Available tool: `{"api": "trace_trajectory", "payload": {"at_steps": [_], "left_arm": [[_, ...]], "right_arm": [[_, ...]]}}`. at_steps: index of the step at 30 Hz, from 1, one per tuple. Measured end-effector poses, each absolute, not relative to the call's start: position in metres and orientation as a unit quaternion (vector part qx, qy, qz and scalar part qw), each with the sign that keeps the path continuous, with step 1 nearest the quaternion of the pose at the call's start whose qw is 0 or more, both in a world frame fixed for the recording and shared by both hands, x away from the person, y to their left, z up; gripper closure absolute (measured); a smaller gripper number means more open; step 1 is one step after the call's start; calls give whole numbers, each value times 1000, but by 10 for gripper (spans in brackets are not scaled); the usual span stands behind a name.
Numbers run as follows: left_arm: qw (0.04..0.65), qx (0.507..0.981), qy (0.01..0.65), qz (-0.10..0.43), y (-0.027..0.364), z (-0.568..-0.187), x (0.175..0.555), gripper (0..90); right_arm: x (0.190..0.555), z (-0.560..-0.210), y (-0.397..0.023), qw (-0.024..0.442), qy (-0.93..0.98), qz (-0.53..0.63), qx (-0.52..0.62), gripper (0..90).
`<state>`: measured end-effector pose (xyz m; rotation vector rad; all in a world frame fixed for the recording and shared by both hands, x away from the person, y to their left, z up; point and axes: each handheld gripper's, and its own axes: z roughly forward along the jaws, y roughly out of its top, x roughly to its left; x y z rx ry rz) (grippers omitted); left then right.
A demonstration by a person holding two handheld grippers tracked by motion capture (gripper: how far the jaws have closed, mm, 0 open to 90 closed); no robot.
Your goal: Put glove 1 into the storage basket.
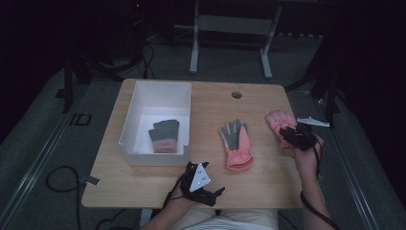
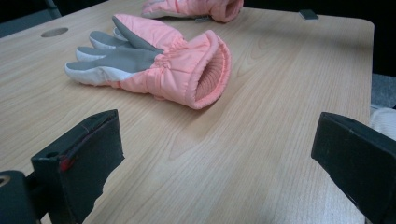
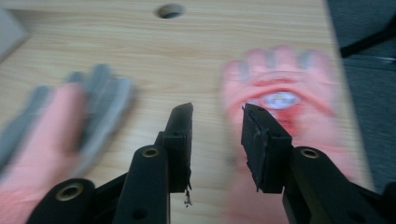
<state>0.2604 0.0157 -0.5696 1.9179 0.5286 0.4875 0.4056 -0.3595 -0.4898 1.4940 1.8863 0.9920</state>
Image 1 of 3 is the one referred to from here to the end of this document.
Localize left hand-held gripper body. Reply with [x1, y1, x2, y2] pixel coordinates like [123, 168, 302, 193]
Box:
[179, 161, 216, 206]

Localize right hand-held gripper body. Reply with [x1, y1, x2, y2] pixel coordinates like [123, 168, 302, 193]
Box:
[290, 116, 330, 152]

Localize pink glove with cartoon print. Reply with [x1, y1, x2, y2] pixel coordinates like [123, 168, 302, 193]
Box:
[265, 109, 298, 150]

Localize pink glove with grey palm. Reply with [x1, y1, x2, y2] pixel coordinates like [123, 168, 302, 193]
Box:
[218, 119, 256, 172]
[147, 119, 180, 154]

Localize white plastic box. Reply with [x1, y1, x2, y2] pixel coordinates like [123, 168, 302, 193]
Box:
[118, 80, 192, 167]

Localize person's right hand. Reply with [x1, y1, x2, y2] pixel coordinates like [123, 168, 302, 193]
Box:
[292, 137, 326, 175]

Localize person's left hand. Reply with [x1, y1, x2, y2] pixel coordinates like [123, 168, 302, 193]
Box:
[164, 187, 194, 214]

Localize person's light trousers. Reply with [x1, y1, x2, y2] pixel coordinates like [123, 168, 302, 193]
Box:
[169, 207, 281, 230]

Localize black tripod stand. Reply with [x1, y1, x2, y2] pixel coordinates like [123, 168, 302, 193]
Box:
[56, 32, 154, 114]
[285, 37, 348, 128]

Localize white table leg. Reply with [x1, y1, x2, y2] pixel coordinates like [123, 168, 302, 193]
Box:
[139, 208, 154, 228]

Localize small grey metal box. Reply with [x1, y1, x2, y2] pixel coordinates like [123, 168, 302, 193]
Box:
[83, 174, 102, 188]

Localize black curtain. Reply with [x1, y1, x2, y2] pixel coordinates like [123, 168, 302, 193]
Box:
[314, 0, 406, 135]

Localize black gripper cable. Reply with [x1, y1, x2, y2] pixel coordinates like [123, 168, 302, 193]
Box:
[300, 140, 341, 230]

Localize black floor cable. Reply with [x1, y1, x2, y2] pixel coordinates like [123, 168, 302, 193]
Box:
[45, 165, 81, 230]
[95, 208, 129, 230]

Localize white metal stand frame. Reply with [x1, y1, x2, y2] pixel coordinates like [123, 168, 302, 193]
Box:
[189, 0, 283, 81]

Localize black rectangular floor bracket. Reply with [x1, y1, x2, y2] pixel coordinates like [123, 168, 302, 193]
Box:
[69, 113, 93, 127]

